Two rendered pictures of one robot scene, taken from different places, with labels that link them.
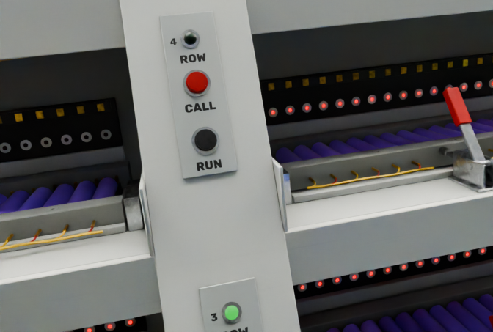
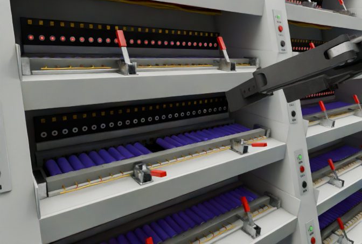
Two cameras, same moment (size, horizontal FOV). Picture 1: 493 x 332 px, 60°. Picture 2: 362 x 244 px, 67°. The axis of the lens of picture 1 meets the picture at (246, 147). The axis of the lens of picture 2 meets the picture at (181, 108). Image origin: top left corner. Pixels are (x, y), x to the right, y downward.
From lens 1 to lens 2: 70 cm
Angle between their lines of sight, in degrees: 27
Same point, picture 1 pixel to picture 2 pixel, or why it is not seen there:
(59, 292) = (271, 152)
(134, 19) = not seen: hidden behind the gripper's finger
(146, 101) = (282, 103)
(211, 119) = (293, 108)
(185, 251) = (291, 142)
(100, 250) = (270, 143)
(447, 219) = (327, 134)
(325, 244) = (310, 140)
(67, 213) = (255, 133)
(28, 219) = (248, 134)
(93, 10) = not seen: hidden behind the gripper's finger
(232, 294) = (299, 152)
